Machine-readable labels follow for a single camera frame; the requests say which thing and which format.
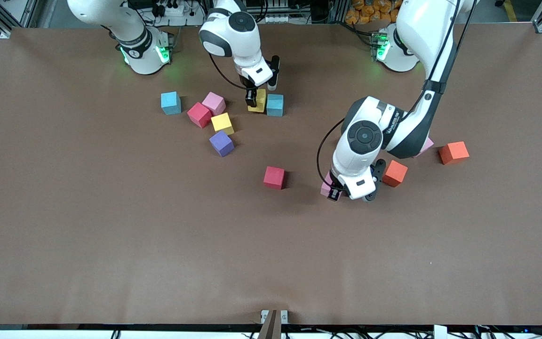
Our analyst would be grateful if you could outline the yellow foam cube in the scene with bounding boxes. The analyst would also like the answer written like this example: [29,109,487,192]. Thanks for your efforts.
[247,89,267,113]
[211,113,235,136]

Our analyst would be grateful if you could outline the blue foam cube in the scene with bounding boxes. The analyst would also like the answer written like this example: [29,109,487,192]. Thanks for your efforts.
[266,94,284,117]
[160,91,182,115]

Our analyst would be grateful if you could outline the purple foam cube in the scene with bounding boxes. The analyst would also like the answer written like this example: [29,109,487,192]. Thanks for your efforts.
[209,130,235,157]

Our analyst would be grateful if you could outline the red foam cube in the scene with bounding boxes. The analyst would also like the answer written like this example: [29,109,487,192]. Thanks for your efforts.
[263,166,286,190]
[187,102,213,129]

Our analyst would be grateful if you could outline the orange foam cube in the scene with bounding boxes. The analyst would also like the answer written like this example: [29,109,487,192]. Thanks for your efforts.
[383,160,409,188]
[438,141,470,165]

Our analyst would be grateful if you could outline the white power strip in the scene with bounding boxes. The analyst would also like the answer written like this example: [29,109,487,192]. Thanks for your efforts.
[151,0,206,26]

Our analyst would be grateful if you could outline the orange snack bags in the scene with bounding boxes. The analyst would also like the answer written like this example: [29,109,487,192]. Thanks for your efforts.
[345,0,401,25]

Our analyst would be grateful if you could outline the brown paper table cover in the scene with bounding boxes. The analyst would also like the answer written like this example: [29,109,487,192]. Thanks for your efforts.
[0,24,542,326]

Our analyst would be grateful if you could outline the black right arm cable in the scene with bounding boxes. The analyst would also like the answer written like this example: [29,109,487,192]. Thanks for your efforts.
[208,51,249,91]

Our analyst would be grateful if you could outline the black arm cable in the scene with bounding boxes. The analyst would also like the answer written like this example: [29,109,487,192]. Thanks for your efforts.
[317,118,347,186]
[208,51,249,91]

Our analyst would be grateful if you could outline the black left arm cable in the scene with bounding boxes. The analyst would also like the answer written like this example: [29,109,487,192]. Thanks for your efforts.
[317,118,347,186]

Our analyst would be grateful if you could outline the small metal bracket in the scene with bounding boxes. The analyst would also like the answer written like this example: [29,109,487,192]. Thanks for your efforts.
[261,309,289,325]

